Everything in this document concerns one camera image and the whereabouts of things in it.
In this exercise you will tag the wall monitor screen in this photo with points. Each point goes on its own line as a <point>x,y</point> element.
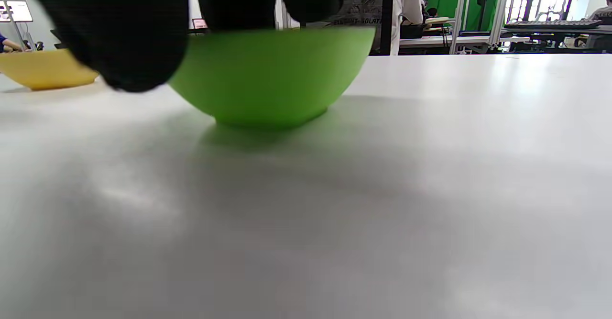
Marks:
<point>16,11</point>

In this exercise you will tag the aluminium frame post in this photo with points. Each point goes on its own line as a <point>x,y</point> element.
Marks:
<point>499,8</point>

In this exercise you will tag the green small dish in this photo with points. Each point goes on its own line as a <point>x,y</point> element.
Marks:
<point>272,80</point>

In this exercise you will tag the yellow small dish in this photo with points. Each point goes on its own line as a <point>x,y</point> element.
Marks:
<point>43,70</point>

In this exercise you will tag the person's right hand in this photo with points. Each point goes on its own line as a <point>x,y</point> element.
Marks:
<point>119,27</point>

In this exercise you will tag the black keyboard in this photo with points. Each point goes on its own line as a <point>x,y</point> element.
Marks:
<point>552,23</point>

